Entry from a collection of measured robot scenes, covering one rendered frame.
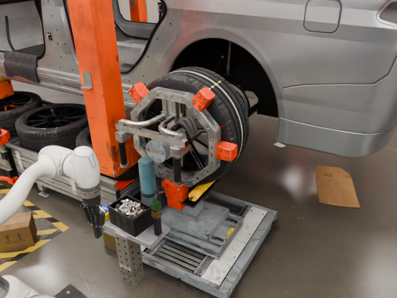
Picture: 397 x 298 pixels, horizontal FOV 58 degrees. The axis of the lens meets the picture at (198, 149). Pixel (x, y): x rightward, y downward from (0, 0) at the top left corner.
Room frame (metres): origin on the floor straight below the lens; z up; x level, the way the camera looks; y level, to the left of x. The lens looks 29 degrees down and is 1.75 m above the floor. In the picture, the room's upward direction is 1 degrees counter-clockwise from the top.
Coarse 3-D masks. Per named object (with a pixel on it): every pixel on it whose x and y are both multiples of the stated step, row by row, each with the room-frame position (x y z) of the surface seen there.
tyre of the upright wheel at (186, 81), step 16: (160, 80) 1.88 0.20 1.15; (176, 80) 1.82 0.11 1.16; (192, 80) 1.79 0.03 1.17; (208, 80) 1.84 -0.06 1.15; (224, 80) 1.91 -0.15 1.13; (224, 96) 1.79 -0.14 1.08; (144, 112) 1.95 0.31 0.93; (224, 112) 1.69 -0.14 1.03; (240, 112) 1.79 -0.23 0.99; (224, 128) 1.68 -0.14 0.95; (240, 128) 1.74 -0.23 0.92; (240, 144) 1.74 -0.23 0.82; (224, 160) 1.67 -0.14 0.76; (208, 176) 1.73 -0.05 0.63
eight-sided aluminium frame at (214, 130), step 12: (156, 96) 1.79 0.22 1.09; (168, 96) 1.75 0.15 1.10; (180, 96) 1.71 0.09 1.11; (192, 96) 1.72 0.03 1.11; (144, 108) 1.85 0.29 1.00; (192, 108) 1.68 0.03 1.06; (132, 120) 1.88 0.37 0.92; (204, 120) 1.64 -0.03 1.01; (216, 132) 1.62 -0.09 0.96; (144, 144) 1.90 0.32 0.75; (216, 144) 1.62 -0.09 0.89; (144, 156) 1.85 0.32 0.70; (156, 168) 1.81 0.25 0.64; (204, 168) 1.69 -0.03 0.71; (216, 168) 1.62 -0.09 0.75; (192, 180) 1.69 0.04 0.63
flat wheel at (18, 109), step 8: (8, 96) 3.52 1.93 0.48; (16, 96) 3.50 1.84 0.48; (24, 96) 3.51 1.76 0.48; (32, 96) 3.43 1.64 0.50; (0, 104) 3.33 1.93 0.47; (8, 104) 3.36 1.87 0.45; (16, 104) 3.30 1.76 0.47; (24, 104) 3.32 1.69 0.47; (32, 104) 3.22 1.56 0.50; (40, 104) 3.33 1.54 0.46; (0, 112) 3.02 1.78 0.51; (8, 112) 3.03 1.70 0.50; (16, 112) 3.05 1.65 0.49; (24, 112) 3.10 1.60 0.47; (0, 120) 2.99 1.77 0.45; (8, 120) 3.00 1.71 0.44; (16, 120) 3.04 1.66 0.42; (8, 128) 3.00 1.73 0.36
